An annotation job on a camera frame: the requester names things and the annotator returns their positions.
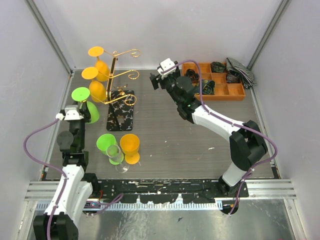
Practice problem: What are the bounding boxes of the striped cloth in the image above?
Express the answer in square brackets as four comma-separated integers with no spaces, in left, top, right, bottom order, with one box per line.
[226,57,257,89]

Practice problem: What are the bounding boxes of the dark floral cloth rear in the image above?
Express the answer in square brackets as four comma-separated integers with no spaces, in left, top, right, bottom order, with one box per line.
[210,61,226,73]

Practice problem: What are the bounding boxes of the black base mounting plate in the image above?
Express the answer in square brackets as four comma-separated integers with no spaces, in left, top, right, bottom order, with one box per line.
[82,177,249,204]

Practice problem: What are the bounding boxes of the orange compartment tray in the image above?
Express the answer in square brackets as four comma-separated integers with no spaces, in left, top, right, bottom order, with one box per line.
[182,62,246,101]

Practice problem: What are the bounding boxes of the grey cable duct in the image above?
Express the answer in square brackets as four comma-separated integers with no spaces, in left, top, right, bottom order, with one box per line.
[36,201,223,211]

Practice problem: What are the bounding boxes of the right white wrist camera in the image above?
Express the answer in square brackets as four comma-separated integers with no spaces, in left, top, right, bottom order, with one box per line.
[157,58,179,79]

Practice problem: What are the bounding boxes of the orange goblet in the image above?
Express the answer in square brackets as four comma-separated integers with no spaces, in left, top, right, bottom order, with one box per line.
[88,46,110,82]
[81,66,107,103]
[120,134,140,165]

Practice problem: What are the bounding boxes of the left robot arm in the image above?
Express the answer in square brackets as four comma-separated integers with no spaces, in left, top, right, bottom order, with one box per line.
[33,100,100,240]

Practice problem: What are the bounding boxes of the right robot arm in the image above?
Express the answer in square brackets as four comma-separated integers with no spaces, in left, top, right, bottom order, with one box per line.
[149,71,268,197]

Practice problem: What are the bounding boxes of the dark floral cloth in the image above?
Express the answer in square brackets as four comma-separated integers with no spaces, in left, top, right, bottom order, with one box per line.
[192,79,216,95]
[210,61,226,73]

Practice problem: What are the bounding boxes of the clear wine glass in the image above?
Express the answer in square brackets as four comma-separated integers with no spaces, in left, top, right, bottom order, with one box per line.
[106,144,129,173]

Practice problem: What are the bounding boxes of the gold wine glass rack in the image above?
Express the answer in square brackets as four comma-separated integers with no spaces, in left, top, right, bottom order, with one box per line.
[98,49,141,132]

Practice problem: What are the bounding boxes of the green goblet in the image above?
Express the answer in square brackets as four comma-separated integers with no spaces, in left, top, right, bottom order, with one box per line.
[96,133,118,165]
[71,87,100,124]

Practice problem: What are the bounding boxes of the dark patterned cloth right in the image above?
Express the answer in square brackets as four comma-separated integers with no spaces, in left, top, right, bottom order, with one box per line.
[226,72,241,84]

